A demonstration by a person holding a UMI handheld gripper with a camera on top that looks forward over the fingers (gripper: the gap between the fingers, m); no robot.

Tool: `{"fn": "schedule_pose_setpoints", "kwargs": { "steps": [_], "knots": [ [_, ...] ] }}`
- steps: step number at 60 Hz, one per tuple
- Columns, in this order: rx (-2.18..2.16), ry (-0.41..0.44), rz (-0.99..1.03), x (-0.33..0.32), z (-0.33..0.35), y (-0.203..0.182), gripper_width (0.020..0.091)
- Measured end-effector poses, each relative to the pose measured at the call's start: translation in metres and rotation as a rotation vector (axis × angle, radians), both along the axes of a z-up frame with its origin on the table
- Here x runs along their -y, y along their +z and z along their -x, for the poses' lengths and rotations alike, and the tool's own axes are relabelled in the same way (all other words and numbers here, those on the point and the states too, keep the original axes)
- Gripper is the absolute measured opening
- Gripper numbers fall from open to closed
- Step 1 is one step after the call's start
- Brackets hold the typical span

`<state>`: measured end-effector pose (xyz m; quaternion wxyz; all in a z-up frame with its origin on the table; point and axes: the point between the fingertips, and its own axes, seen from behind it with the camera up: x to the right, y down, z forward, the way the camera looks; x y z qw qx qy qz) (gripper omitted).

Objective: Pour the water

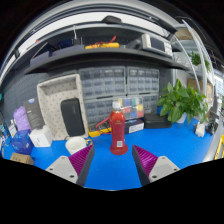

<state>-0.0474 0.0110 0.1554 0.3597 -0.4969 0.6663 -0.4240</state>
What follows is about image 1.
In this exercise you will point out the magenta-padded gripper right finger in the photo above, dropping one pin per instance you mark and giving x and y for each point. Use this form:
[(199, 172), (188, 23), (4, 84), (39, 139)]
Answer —
[(162, 167)]

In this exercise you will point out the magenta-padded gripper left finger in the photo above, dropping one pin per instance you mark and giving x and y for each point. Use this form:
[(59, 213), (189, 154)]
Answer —
[(61, 167)]

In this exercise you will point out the red drink bottle white cap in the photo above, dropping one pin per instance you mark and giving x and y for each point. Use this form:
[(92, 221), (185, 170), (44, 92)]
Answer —
[(117, 128)]

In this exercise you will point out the black zip case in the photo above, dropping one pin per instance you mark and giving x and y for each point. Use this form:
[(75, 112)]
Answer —
[(156, 121)]

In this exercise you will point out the black box with white label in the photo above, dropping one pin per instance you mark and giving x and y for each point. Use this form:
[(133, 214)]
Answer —
[(135, 126)]

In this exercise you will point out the yellow multimeter with red leads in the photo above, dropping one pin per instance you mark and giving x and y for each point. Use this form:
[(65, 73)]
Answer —
[(96, 131)]

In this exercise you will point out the black rectangular pouch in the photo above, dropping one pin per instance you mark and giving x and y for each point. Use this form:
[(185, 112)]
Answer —
[(72, 117)]

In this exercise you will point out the white power adapter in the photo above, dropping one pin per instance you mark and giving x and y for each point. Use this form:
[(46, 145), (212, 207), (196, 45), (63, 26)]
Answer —
[(200, 130)]

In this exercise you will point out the dark grey flat box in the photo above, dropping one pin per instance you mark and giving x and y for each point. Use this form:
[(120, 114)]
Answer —
[(33, 113)]

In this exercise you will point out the purple plastic bag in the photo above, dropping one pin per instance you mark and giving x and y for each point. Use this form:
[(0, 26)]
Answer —
[(21, 118)]

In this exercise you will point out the green potted plant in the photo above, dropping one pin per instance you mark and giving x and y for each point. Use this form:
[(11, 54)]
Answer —
[(180, 101)]

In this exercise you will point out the beige dotted open box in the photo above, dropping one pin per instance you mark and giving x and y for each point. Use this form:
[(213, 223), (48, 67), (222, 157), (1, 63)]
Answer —
[(53, 91)]

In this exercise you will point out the dark grey pegboard panel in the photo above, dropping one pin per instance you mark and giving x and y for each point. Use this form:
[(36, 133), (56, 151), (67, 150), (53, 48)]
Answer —
[(20, 90)]

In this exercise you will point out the white metal shelving rack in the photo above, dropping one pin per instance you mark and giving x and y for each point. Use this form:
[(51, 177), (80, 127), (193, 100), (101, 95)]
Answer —
[(200, 73)]

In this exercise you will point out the dark overhead shelf unit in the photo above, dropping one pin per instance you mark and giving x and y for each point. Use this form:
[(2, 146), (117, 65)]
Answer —
[(100, 56)]

